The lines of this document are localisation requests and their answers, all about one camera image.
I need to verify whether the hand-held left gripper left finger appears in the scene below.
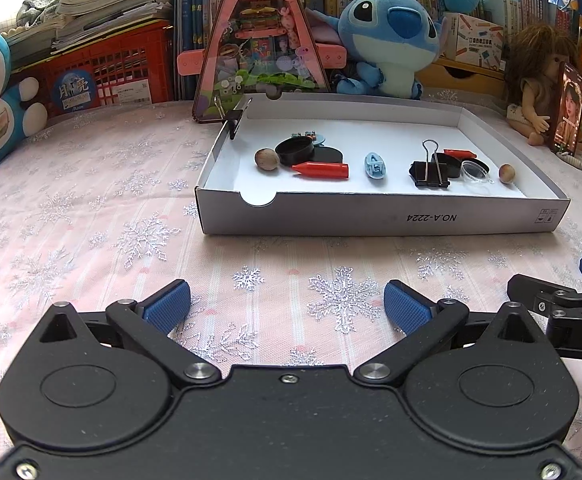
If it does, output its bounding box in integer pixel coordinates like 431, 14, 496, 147
36, 279, 223, 388

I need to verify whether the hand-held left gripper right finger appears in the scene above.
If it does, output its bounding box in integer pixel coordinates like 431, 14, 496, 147
353, 280, 542, 388

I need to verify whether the white cardboard box tray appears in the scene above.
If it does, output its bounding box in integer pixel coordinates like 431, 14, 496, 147
193, 92, 570, 237

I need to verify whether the large black binder clip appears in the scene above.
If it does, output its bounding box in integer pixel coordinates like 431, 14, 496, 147
408, 140, 452, 191

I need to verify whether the clear plastic round lid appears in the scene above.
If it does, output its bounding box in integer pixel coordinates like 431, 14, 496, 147
460, 159, 494, 183

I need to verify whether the light blue hair clip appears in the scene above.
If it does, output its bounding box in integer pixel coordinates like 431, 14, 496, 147
363, 151, 388, 182

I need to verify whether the black round cap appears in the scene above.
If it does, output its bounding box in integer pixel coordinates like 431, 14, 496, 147
436, 154, 464, 179
274, 137, 317, 167

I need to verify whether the pink snowflake tablecloth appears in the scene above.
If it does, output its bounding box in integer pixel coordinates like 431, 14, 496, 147
0, 87, 582, 466

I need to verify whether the smartphone with lit screen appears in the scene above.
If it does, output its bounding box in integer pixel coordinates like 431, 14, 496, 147
550, 61, 582, 157

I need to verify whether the black round disc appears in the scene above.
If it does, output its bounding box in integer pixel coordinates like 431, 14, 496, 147
313, 145, 346, 165

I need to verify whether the small black binder clip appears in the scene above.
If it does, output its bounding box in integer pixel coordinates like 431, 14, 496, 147
213, 95, 252, 140

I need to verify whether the brown haired doll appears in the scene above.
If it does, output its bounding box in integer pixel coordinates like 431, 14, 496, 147
503, 22, 582, 147

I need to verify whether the wooden drawer box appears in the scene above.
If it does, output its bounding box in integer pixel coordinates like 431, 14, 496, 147
416, 57, 506, 96

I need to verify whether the red plastic crate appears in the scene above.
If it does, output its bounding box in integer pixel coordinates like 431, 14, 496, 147
8, 20, 176, 121

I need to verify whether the white printed carton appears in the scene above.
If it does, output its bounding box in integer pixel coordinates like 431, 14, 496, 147
441, 11, 506, 73

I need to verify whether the blue alien plush toy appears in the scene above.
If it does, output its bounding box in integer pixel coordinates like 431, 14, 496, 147
311, 0, 446, 98

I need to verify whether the pink triangular toy house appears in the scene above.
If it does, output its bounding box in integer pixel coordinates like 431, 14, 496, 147
176, 0, 349, 126

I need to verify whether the row of thin blue books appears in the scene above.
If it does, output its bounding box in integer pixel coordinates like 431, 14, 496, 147
173, 0, 232, 101

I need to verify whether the stack of worn books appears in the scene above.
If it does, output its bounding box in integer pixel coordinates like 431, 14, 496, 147
6, 0, 177, 68

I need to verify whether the grey cloth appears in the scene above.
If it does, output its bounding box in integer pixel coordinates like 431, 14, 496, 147
14, 0, 67, 23

